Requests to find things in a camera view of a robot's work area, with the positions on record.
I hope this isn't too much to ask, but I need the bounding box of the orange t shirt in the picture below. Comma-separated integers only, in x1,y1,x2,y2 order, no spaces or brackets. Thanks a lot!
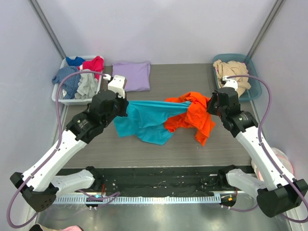
164,92,215,146

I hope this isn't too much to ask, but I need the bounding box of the teal t shirt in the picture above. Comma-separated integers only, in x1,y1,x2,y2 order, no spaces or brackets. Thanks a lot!
114,101,191,145

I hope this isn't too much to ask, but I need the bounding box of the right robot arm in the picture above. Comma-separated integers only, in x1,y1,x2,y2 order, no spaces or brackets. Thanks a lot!
207,87,308,218

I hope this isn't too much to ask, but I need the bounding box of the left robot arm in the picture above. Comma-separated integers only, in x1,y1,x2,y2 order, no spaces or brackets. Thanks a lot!
10,89,128,212

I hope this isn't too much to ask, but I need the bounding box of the grey t shirt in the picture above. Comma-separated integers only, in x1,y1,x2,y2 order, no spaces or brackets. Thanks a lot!
75,73,98,100

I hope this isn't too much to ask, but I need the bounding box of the beige garment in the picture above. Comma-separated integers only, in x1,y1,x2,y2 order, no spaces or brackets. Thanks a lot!
213,59,251,97

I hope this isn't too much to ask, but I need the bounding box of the teal plastic basket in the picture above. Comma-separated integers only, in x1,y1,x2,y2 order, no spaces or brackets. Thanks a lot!
212,53,262,102

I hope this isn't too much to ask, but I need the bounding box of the white plastic basket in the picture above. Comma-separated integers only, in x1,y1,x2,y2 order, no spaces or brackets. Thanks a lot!
51,55,105,106

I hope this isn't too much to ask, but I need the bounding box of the red t shirt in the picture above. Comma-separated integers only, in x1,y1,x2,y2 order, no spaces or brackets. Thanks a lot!
77,56,104,72

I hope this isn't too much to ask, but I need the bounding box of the blue checked shirt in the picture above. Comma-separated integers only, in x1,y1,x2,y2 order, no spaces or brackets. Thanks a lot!
51,66,81,100

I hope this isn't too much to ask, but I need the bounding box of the folded lavender t shirt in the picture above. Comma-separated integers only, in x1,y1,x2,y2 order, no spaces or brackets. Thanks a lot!
112,62,151,92

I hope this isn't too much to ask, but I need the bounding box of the royal blue t shirt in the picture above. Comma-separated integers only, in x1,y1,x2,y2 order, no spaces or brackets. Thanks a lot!
65,56,85,66

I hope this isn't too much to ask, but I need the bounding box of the white round mesh hamper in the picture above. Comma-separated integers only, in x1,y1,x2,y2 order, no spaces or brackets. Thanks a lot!
251,147,294,181

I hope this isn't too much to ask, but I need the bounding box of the pink cloth at bottom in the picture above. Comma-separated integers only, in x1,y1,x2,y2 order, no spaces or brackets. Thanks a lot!
28,223,84,231

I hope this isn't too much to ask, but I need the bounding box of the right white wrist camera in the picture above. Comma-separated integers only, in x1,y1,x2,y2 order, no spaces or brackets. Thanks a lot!
218,76,238,97

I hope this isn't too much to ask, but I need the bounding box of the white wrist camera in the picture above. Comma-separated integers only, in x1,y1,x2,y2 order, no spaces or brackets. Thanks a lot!
218,76,238,97
103,74,127,99

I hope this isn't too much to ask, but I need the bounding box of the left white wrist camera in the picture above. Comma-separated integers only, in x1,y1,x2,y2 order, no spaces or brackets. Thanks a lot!
103,74,127,99

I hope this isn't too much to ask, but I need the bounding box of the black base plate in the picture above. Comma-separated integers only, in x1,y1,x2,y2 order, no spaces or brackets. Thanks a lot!
57,166,256,196

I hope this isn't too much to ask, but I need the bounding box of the slotted cable duct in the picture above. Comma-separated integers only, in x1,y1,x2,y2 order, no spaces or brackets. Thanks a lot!
54,194,221,206

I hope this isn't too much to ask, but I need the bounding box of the right aluminium corner post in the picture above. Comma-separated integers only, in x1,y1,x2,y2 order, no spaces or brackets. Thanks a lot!
247,0,286,59

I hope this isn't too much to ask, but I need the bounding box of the aluminium corner post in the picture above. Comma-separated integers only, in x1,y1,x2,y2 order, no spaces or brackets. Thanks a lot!
28,0,66,59
247,0,286,59

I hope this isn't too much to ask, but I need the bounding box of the left aluminium corner post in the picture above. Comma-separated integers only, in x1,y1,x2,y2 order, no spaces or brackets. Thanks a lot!
28,0,66,59

